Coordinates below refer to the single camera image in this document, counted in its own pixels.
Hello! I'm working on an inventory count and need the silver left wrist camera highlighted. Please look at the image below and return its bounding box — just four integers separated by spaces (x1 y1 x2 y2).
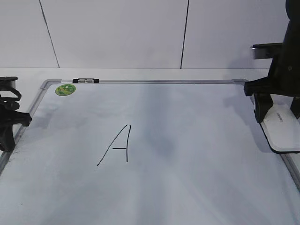
0 76 18 91

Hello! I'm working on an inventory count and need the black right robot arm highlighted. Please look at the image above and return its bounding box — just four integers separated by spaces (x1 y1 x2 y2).
244 0 300 123

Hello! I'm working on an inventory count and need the round green magnet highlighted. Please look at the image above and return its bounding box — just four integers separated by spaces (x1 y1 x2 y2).
55 84 76 96

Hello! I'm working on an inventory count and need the black and clear board clip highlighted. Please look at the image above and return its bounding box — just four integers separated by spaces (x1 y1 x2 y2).
72 78 99 83

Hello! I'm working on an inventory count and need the white board with grey frame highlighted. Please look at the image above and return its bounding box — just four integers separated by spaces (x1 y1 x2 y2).
0 83 300 225

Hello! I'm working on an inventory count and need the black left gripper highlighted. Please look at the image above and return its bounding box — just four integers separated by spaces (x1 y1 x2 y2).
0 103 32 152

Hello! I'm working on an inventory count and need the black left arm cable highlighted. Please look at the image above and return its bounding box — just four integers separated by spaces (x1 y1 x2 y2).
0 90 23 111

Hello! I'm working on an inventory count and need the white whiteboard eraser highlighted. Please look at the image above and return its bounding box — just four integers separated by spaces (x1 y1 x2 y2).
260 104 300 154

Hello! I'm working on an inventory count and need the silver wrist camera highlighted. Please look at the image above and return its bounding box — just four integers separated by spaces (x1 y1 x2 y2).
0 76 18 91
251 43 283 60

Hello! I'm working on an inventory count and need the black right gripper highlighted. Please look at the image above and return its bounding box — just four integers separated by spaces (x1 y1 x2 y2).
244 43 300 123

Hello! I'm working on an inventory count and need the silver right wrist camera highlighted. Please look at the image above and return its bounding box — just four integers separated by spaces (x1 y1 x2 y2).
251 43 283 60

